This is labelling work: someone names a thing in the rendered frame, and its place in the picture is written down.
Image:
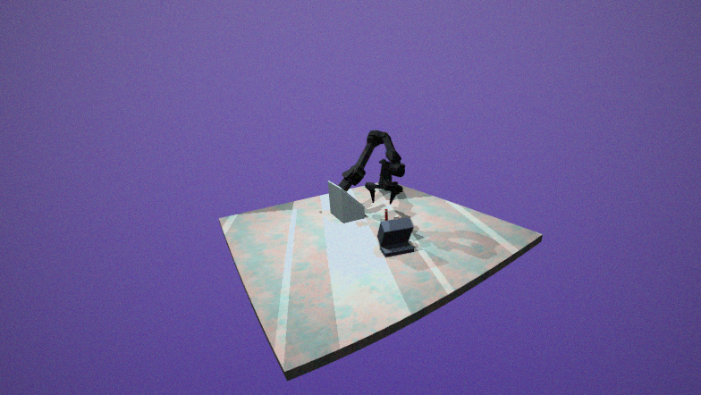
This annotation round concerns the grey sloped panel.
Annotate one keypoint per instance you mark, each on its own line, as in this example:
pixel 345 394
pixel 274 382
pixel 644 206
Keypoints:
pixel 394 237

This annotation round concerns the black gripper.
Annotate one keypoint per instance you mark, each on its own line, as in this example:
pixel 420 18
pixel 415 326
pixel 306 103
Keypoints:
pixel 371 186

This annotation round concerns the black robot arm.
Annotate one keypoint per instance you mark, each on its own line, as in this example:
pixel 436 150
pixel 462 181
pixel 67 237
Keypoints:
pixel 356 173

